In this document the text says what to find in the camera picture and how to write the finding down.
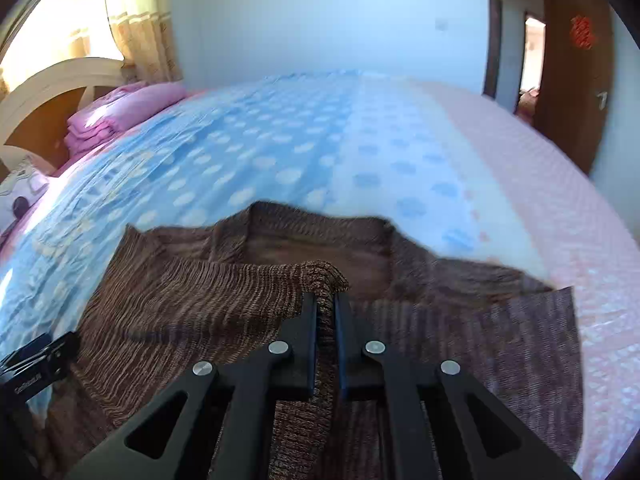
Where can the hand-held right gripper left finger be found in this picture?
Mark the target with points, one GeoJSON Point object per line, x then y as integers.
{"type": "Point", "coordinates": [313, 360]}

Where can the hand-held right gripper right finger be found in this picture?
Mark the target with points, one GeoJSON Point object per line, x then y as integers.
{"type": "Point", "coordinates": [341, 355]}

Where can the brown knitted sweater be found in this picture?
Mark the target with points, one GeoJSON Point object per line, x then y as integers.
{"type": "Point", "coordinates": [175, 300]}

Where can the patterned pillow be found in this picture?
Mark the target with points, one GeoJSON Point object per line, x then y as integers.
{"type": "Point", "coordinates": [22, 190]}

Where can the blue and pink dotted bedsheet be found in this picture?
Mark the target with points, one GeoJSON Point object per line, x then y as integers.
{"type": "Point", "coordinates": [300, 135]}

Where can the pink folded blanket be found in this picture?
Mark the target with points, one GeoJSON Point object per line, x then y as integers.
{"type": "Point", "coordinates": [130, 110]}

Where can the cream and wood headboard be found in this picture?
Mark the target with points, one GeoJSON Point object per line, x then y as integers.
{"type": "Point", "coordinates": [45, 90]}

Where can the dark hallway door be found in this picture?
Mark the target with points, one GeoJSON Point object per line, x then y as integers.
{"type": "Point", "coordinates": [495, 45]}

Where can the brown wooden door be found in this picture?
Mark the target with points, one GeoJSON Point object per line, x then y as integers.
{"type": "Point", "coordinates": [565, 90]}

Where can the yellow patterned curtain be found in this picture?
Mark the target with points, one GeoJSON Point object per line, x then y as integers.
{"type": "Point", "coordinates": [145, 25]}

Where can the red door decoration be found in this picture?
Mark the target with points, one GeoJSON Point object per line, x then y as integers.
{"type": "Point", "coordinates": [581, 32]}

